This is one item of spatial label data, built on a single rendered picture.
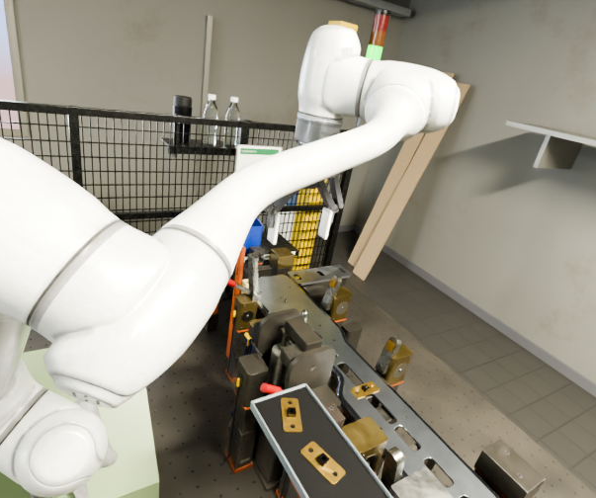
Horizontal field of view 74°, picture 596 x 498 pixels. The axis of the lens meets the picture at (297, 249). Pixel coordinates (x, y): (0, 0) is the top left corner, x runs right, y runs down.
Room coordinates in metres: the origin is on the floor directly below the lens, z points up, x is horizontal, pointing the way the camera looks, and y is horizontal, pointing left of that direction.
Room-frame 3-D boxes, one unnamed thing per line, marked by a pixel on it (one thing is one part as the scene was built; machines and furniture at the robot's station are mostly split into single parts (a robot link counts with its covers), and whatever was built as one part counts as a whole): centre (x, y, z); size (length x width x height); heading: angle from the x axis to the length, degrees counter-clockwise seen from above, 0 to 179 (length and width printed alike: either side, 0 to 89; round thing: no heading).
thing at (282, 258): (1.56, 0.06, 0.88); 0.08 x 0.08 x 0.36; 36
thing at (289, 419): (0.59, -0.05, 1.17); 0.08 x 0.04 x 0.01; 11
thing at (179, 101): (1.65, 0.56, 1.52); 0.07 x 0.07 x 0.18
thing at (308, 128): (0.82, 0.00, 1.69); 0.09 x 0.09 x 0.06
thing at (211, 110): (1.72, 0.46, 1.53); 0.07 x 0.07 x 0.20
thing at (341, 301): (1.34, -0.20, 0.87); 0.12 x 0.07 x 0.35; 126
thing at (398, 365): (1.04, -0.38, 0.87); 0.12 x 0.07 x 0.35; 126
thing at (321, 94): (0.82, -0.01, 1.80); 0.13 x 0.11 x 0.16; 74
